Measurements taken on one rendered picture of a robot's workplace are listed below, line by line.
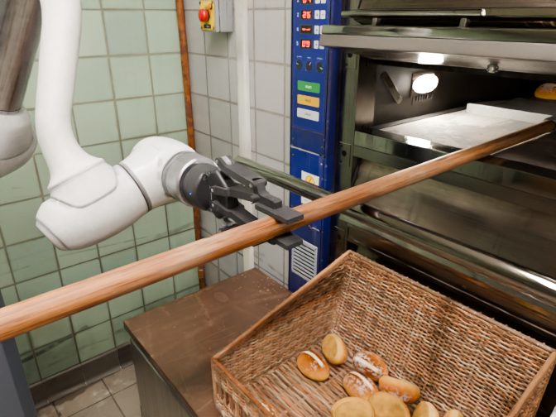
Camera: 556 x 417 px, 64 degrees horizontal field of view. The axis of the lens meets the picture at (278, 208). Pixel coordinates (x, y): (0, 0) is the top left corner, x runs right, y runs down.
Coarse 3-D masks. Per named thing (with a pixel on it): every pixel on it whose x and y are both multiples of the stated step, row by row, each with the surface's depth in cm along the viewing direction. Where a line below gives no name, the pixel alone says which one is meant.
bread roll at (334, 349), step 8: (328, 336) 124; (336, 336) 122; (328, 344) 122; (336, 344) 119; (344, 344) 121; (328, 352) 120; (336, 352) 118; (344, 352) 118; (328, 360) 119; (336, 360) 117; (344, 360) 118
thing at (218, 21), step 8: (200, 0) 147; (208, 0) 143; (216, 0) 141; (224, 0) 142; (200, 8) 147; (208, 8) 144; (216, 8) 142; (224, 8) 143; (232, 8) 145; (208, 16) 145; (216, 16) 142; (224, 16) 144; (232, 16) 146; (200, 24) 150; (208, 24) 146; (216, 24) 143; (224, 24) 145; (232, 24) 147
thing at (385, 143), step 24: (360, 144) 118; (384, 144) 112; (408, 144) 106; (432, 144) 105; (456, 168) 98; (480, 168) 94; (504, 168) 90; (528, 168) 89; (528, 192) 87; (552, 192) 84
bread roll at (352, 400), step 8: (344, 400) 102; (352, 400) 102; (360, 400) 102; (336, 408) 101; (344, 408) 101; (352, 408) 101; (360, 408) 101; (368, 408) 101; (336, 416) 101; (344, 416) 101; (352, 416) 101; (360, 416) 100; (368, 416) 100
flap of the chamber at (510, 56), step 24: (336, 48) 100; (360, 48) 92; (384, 48) 87; (408, 48) 83; (432, 48) 80; (456, 48) 76; (480, 48) 73; (504, 48) 70; (528, 48) 68; (552, 48) 65; (528, 72) 85; (552, 72) 79
